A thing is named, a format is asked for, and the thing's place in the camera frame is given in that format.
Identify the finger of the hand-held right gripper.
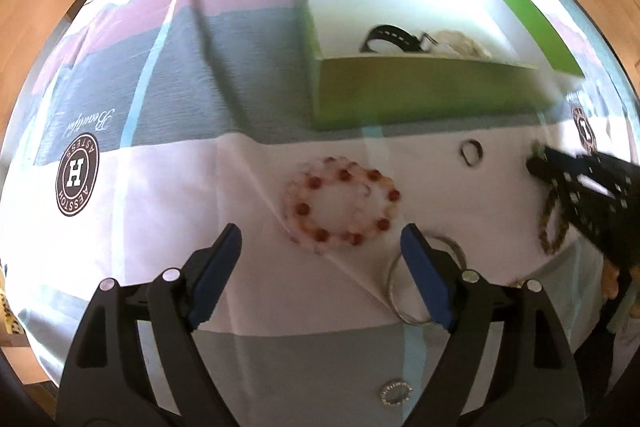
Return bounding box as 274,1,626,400
526,157,640,268
542,146,640,190

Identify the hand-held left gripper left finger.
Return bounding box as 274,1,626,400
57,223,243,427

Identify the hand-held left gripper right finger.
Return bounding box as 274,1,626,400
400,223,586,427

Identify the brown braided bracelet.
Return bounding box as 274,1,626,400
537,189,571,255

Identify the red and white bead bracelet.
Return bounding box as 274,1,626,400
282,157,403,250

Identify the dark hair tie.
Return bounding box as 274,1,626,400
460,140,487,168

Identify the green cardboard box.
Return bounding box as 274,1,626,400
290,0,586,132

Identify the person's right hand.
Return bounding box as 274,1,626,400
601,257,622,300

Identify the silver bangle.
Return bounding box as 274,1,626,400
385,234,468,325

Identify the patchwork printed bed sheet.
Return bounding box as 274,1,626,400
0,0,640,427

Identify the leopard print cloth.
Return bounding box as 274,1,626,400
0,292,23,335

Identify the small rhinestone ring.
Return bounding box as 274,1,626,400
378,379,412,406

